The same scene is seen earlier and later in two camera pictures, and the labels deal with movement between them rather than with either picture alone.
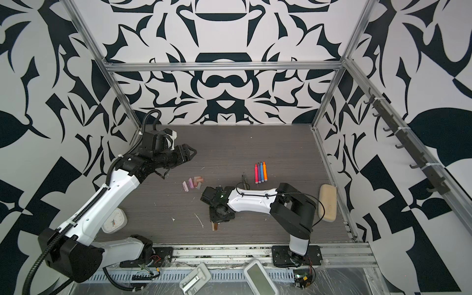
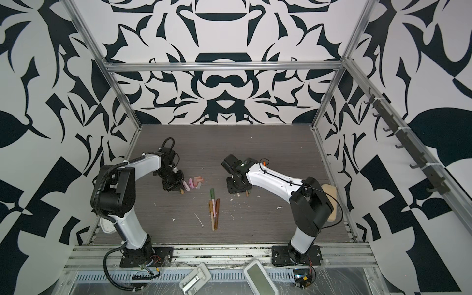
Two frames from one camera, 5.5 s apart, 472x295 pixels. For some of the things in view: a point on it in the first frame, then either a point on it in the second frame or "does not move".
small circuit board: [303, 277] does not move
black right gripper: [213, 219] to [231, 189]
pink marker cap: [185, 186] does not move
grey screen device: [259, 279] does not move
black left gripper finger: [189, 153] to [179, 177]
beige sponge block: [327, 195] does not move
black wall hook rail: [396, 128] does not move
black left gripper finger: [161, 175] to [169, 187]
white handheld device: [195, 280] does not move
